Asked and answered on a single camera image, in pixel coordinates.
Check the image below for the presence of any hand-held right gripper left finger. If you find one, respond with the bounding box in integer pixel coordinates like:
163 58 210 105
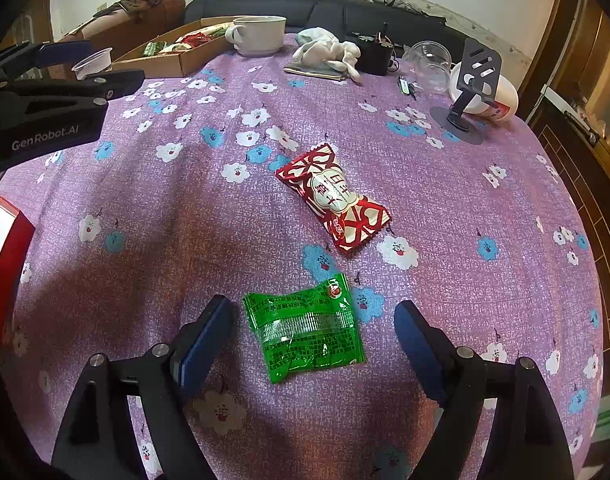
50 294 235 480

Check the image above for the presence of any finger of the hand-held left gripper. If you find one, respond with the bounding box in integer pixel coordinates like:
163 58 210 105
5 70 146 106
0 40 95 81

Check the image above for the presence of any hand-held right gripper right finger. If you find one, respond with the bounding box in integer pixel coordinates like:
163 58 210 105
393 300 576 480

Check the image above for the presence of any red box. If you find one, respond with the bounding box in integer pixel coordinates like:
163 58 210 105
0 192 36 321

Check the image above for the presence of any small clear plastic cup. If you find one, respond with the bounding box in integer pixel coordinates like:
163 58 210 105
71 47 114 81

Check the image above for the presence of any brown chair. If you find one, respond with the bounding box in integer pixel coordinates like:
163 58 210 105
55 0 186 53

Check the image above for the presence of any camouflage clothing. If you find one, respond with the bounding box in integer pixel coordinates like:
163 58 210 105
105 0 166 16

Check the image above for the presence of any cardboard box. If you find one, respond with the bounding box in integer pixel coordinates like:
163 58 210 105
110 16 236 78

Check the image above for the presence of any purple floral tablecloth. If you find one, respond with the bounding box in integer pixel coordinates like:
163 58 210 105
0 30 606 480

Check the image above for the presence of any large white mug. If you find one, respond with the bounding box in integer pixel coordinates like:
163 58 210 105
225 16 287 57

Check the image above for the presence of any red white snack packet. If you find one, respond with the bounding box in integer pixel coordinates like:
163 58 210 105
275 142 392 257

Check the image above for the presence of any thin flat booklet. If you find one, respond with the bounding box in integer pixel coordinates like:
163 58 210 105
284 62 348 82

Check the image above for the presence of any dark sofa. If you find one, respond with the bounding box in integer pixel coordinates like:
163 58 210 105
184 0 466 46

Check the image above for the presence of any white crumpled cloth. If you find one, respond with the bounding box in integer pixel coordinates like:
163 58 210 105
292 27 362 81

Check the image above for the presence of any white jar red label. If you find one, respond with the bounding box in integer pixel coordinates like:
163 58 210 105
449 62 520 123

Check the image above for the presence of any black phone stand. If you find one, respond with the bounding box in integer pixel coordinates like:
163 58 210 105
430 37 503 145

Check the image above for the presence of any small black box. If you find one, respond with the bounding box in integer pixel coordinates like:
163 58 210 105
352 22 398 76

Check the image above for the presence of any wooden glass cabinet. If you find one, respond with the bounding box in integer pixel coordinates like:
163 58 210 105
527 0 610 201

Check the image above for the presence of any dark grey clothing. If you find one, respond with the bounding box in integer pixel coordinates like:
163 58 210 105
357 0 448 23

